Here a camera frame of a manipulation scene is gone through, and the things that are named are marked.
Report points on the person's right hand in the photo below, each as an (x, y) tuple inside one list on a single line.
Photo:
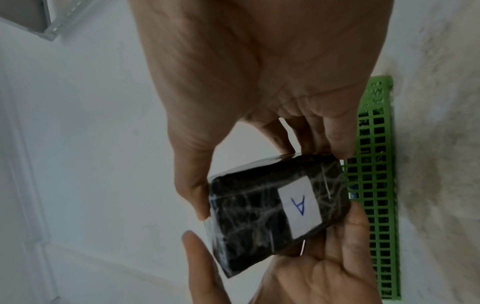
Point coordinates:
[(262, 59)]

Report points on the green plastic basket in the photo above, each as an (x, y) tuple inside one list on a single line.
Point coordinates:
[(386, 81)]

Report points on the person's left hand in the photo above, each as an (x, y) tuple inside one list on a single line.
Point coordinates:
[(330, 273)]

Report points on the white metal shelf rack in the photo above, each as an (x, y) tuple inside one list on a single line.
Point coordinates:
[(22, 12)]

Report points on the black labelled package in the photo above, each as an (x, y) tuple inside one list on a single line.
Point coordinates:
[(243, 213)]

